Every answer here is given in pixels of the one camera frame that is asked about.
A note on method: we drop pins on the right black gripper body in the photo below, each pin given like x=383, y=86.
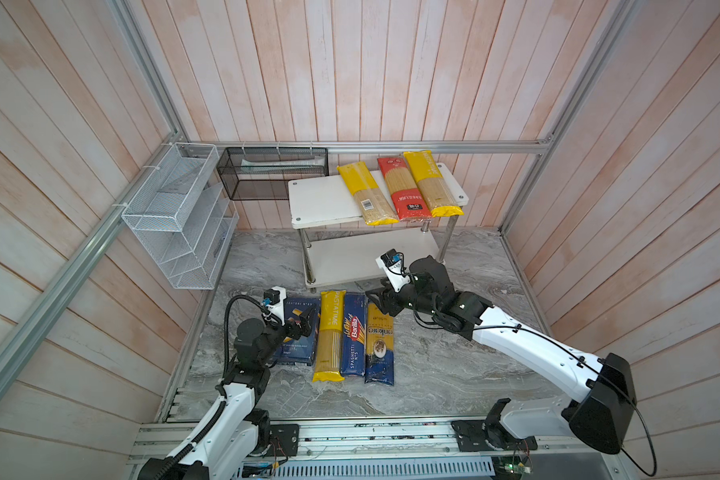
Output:
x=406, y=298

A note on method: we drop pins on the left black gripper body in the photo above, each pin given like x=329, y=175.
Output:
x=294, y=332

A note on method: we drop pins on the blue Barilla spaghetti box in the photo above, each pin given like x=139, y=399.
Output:
x=353, y=335

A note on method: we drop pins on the dark blue spaghetti bag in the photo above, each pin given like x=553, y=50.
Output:
x=379, y=355

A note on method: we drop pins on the red spaghetti bag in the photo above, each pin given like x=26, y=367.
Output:
x=406, y=197

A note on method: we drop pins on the yellow spaghetti bag with barcode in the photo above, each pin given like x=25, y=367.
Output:
x=363, y=188

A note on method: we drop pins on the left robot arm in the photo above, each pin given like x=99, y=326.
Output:
x=234, y=427

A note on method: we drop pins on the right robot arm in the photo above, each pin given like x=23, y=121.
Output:
x=597, y=401

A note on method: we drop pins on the blue Barilla pasta box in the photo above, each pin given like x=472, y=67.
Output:
x=303, y=350

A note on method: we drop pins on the white two-tier shelf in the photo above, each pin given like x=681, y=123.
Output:
x=326, y=202

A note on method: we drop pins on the yellow Pastatime spaghetti bag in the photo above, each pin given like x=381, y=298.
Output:
x=329, y=340

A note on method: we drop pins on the black mesh basket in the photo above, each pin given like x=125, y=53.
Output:
x=263, y=173

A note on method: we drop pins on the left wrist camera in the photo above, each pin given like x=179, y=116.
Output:
x=274, y=302

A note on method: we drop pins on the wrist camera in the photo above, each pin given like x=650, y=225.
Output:
x=392, y=264
x=274, y=302

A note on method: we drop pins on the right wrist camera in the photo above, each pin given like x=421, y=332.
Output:
x=392, y=264

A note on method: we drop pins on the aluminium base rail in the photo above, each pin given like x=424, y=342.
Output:
x=416, y=448

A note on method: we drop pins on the white wire mesh rack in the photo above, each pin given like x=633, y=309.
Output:
x=182, y=220

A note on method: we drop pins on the aluminium frame back bar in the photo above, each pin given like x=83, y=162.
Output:
x=457, y=147

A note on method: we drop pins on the aluminium frame bar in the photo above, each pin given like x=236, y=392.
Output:
x=20, y=345
x=457, y=147

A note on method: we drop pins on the aluminium frame left bar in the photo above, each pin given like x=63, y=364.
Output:
x=20, y=345

